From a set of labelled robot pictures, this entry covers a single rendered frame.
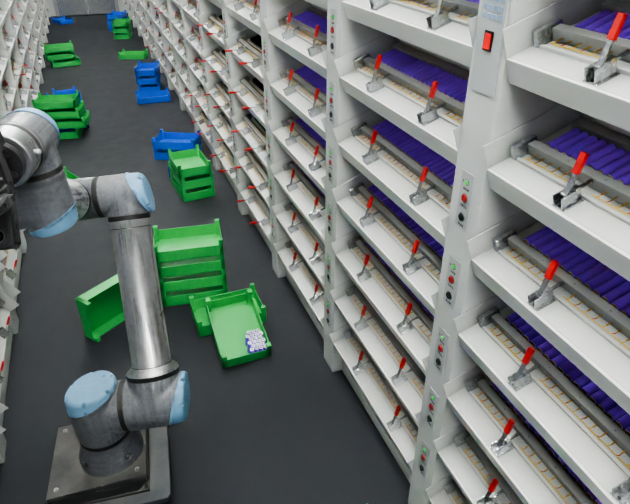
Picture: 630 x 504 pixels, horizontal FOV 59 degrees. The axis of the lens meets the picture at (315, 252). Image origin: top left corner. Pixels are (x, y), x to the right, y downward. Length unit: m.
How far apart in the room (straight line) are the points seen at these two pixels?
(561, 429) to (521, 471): 0.21
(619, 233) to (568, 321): 0.20
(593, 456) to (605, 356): 0.20
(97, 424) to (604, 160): 1.42
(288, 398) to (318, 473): 0.34
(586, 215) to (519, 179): 0.15
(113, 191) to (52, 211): 0.55
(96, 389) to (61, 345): 0.87
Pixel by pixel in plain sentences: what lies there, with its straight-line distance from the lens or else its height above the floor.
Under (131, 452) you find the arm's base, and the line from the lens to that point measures 1.87.
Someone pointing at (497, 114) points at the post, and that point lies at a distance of 1.07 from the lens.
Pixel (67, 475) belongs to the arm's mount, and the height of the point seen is 0.12.
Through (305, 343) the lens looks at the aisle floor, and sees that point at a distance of 2.38.
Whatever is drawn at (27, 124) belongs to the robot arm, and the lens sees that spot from 1.05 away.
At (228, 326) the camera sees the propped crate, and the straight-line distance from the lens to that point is 2.40.
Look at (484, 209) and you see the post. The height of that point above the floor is 1.06.
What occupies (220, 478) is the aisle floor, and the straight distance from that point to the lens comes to 1.97.
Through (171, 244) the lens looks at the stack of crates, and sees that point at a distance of 2.64.
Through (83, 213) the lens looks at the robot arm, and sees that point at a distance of 1.64.
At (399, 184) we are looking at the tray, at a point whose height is 0.96.
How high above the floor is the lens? 1.57
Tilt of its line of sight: 32 degrees down
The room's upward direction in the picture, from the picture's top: straight up
